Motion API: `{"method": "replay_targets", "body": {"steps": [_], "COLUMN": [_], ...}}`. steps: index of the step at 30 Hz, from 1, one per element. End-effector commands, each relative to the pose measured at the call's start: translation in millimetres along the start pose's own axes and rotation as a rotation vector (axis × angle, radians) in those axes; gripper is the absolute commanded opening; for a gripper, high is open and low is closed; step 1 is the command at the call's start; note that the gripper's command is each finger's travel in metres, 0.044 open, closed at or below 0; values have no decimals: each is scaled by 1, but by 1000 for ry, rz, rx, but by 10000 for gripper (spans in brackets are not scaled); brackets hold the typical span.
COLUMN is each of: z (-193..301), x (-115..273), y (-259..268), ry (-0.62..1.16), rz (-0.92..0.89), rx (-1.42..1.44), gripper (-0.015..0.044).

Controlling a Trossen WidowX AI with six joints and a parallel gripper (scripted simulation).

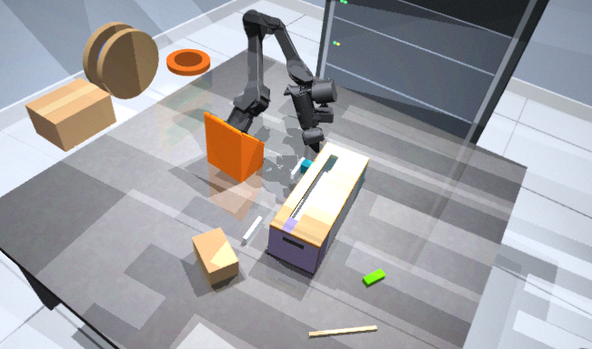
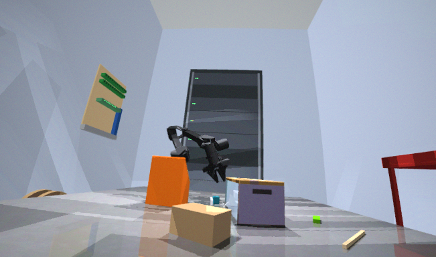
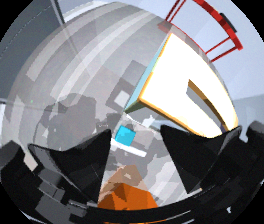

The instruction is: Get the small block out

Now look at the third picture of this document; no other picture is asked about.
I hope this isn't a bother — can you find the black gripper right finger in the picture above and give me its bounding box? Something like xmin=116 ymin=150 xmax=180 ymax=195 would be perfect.
xmin=160 ymin=124 xmax=242 ymax=194

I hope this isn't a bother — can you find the small blue block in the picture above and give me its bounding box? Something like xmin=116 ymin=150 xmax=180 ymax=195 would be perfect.
xmin=115 ymin=125 xmax=136 ymax=147

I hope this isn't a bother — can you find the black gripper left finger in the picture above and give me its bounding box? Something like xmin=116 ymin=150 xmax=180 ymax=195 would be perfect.
xmin=27 ymin=128 xmax=112 ymax=204

